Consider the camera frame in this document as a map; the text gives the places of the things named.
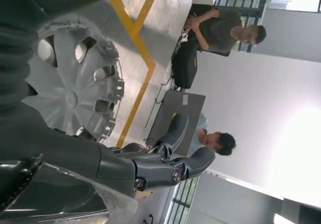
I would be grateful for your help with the black bag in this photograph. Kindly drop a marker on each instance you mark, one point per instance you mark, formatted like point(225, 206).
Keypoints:
point(184, 66)

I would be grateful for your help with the shiny silver shell with film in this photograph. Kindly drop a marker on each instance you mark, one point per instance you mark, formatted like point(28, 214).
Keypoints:
point(50, 199)

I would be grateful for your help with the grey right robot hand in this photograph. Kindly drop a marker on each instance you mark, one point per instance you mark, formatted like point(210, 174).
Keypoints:
point(75, 156)

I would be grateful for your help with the person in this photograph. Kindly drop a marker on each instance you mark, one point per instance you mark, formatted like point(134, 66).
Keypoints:
point(221, 29)
point(218, 144)

